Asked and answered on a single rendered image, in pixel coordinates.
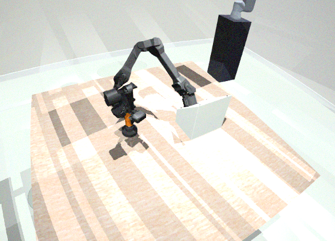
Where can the orange cylinder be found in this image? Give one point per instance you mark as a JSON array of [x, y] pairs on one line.
[[127, 120]]

